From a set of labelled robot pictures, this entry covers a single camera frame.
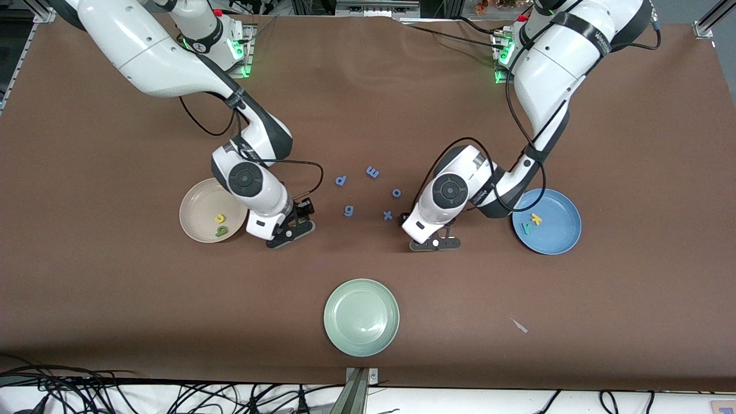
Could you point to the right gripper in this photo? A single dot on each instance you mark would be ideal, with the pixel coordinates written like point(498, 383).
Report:
point(303, 209)

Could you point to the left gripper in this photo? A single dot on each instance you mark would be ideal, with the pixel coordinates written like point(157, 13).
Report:
point(403, 215)

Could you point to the teal foam letter y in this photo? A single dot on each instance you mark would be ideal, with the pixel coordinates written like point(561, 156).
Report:
point(526, 228)

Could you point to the yellow foam letter k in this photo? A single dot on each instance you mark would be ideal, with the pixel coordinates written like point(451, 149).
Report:
point(536, 218)

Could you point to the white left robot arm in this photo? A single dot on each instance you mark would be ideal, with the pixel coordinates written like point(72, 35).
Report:
point(552, 75)

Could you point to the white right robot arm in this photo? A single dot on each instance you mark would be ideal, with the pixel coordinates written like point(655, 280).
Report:
point(149, 52)

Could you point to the blue foam letter g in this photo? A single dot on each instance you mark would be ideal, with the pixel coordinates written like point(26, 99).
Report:
point(348, 211)

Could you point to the blue foam letter p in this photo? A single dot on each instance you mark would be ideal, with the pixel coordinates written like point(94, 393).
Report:
point(341, 180)

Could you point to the blue foam letter m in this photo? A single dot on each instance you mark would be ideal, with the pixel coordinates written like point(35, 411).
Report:
point(372, 172)

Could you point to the light brown round plate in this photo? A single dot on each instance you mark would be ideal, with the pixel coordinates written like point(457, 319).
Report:
point(198, 207)

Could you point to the pale green round plate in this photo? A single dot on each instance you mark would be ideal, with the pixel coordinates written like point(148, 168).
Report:
point(361, 317)

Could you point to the brown table cover sheet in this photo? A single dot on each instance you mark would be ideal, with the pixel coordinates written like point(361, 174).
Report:
point(368, 115)

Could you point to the blue round plate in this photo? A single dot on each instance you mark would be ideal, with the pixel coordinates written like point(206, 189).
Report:
point(555, 230)

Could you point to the small grey tape scrap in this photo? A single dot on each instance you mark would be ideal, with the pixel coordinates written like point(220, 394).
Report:
point(519, 326)

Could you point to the orange brown background object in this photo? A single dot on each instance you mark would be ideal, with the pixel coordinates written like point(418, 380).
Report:
point(494, 4)

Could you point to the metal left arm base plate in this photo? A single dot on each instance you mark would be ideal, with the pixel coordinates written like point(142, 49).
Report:
point(499, 77)

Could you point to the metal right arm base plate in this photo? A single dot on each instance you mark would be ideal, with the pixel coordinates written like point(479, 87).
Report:
point(248, 52)

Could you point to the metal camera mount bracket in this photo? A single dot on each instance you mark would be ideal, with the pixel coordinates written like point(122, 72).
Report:
point(357, 397)

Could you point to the silver metal rail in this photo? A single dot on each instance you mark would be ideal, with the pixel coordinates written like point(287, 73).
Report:
point(374, 8)

